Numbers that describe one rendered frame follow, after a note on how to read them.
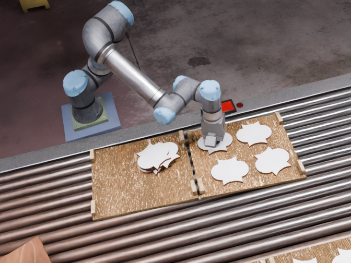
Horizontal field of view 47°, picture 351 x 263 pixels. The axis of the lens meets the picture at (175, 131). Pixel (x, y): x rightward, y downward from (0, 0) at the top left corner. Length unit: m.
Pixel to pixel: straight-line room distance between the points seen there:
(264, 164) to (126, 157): 0.57
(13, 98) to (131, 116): 1.14
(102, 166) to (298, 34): 2.64
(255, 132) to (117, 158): 0.59
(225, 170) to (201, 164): 0.11
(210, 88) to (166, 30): 2.68
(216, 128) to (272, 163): 0.26
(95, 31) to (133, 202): 0.66
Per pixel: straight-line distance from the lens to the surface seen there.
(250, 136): 1.73
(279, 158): 1.66
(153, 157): 1.65
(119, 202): 1.62
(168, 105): 1.48
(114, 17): 1.59
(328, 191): 1.64
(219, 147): 1.69
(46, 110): 3.60
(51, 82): 3.88
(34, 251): 1.50
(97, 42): 1.53
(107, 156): 1.78
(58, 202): 1.73
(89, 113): 1.98
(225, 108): 1.88
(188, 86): 1.54
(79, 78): 1.91
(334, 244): 1.50
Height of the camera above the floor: 2.25
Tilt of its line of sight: 47 degrees down
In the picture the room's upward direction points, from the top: 11 degrees counter-clockwise
